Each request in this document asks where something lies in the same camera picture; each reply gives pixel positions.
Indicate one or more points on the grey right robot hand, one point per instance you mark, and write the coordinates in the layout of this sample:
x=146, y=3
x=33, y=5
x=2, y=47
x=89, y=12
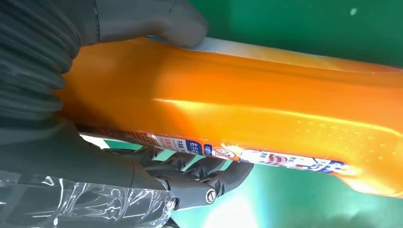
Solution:
x=78, y=157

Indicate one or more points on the ribbed grey right arm sleeve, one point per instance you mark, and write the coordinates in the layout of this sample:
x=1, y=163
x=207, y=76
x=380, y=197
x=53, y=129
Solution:
x=31, y=56

